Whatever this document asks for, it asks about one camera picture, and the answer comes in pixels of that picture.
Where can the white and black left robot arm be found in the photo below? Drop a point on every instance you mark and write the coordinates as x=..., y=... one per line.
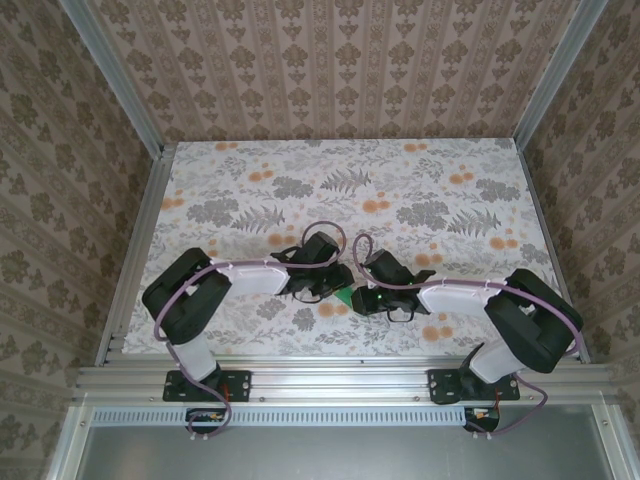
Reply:
x=255, y=277

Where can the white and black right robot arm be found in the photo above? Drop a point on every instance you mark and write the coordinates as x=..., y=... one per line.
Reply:
x=455, y=297

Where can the grey sheet metal panel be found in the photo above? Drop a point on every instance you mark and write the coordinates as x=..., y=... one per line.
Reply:
x=350, y=455

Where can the floral table cover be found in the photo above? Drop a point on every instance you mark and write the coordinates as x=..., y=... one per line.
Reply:
x=300, y=165

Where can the black connector board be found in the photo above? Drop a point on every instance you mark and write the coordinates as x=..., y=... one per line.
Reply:
x=487, y=425
x=200, y=427

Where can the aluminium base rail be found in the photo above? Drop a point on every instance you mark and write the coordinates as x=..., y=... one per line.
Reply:
x=340, y=377

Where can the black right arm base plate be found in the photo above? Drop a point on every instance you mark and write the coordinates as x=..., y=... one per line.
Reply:
x=440, y=385

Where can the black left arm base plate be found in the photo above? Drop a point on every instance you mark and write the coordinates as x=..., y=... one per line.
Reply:
x=240, y=385

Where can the aluminium side rail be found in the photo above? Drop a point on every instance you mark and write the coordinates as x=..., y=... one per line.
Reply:
x=145, y=240

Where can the aluminium frame bar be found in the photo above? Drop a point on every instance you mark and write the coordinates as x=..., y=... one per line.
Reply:
x=612, y=445
x=70, y=445

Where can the aluminium upright post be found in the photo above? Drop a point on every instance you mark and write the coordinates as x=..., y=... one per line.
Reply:
x=115, y=75
x=550, y=75

